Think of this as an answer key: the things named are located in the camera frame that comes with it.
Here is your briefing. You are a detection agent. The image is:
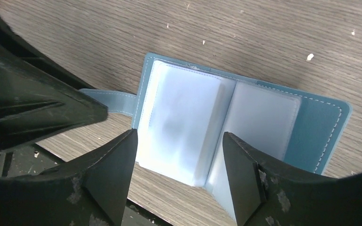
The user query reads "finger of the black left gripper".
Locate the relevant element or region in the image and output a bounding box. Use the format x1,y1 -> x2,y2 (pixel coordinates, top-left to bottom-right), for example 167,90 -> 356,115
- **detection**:
0,45 -> 108,152

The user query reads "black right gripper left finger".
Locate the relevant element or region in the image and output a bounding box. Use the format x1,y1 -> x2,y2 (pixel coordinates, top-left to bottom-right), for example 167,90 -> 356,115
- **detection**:
0,129 -> 138,226

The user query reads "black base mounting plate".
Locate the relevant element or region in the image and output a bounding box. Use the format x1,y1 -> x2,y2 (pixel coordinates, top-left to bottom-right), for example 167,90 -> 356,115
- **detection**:
0,144 -> 171,226

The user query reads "blue card holder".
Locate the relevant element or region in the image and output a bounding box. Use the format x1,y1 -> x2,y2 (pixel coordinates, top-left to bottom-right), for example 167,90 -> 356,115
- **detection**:
81,53 -> 352,225

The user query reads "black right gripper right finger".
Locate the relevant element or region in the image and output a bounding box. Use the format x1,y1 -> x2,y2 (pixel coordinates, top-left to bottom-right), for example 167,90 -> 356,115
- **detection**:
222,132 -> 362,226

